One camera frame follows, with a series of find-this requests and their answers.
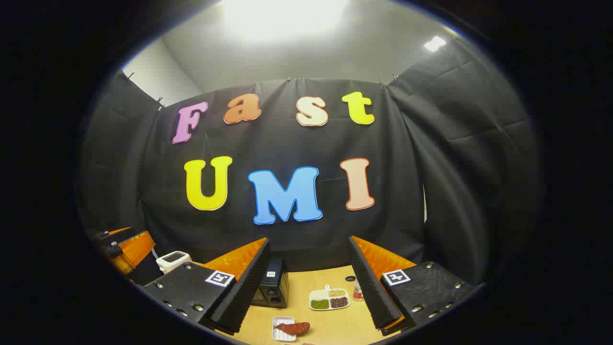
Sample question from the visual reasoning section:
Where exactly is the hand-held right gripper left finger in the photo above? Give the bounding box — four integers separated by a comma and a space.
143, 238, 271, 335

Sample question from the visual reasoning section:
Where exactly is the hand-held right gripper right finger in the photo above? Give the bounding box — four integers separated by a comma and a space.
349, 235, 475, 336

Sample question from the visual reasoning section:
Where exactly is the black electric oven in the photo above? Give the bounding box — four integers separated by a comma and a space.
250, 259, 291, 309

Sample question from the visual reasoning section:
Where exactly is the brown meat piece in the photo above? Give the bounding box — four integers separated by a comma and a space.
275, 322, 311, 335

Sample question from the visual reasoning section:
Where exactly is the white toaster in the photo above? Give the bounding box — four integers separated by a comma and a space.
156, 251, 193, 275

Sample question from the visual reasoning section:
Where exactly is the white divided bean dish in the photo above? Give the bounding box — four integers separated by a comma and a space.
309, 285, 351, 311

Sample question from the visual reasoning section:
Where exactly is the white rectangular tray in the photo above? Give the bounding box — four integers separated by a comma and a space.
272, 316, 296, 342

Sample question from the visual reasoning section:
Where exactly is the black backdrop cloth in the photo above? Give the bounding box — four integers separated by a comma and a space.
77, 36, 544, 288

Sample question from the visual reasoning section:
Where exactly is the small ceiling light panel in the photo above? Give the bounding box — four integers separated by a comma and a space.
423, 35, 447, 53

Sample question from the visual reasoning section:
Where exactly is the large ceiling light panel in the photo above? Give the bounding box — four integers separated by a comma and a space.
218, 0, 352, 41

